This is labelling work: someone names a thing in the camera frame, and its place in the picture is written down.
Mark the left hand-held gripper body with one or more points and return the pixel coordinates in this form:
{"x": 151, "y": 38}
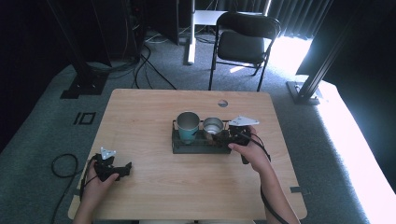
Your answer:
{"x": 106, "y": 168}

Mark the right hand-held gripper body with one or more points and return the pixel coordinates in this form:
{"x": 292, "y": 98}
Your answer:
{"x": 241, "y": 133}

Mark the brown metal cup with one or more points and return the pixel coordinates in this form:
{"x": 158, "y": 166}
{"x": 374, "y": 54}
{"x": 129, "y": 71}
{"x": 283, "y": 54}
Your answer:
{"x": 213, "y": 127}

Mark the teal metal cup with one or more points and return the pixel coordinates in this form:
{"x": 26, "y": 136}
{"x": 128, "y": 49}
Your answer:
{"x": 188, "y": 127}

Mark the person's left hand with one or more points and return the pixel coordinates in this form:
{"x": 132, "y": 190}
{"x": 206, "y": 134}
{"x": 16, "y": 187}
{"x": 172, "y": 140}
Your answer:
{"x": 98, "y": 186}

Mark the person's right hand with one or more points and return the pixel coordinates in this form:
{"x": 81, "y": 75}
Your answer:
{"x": 253, "y": 154}

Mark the black metal stand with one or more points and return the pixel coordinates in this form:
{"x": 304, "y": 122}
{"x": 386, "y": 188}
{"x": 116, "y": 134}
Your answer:
{"x": 306, "y": 90}
{"x": 84, "y": 77}

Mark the grey tape strip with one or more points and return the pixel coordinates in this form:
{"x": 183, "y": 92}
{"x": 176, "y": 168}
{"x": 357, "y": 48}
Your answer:
{"x": 300, "y": 190}

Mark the black folding chair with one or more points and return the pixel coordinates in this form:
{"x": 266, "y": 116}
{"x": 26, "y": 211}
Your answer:
{"x": 241, "y": 46}

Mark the dark curtain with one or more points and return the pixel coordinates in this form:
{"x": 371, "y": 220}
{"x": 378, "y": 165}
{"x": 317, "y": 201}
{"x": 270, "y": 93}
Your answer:
{"x": 295, "y": 17}

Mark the dark cabinet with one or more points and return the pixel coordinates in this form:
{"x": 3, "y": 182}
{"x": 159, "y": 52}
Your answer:
{"x": 162, "y": 21}

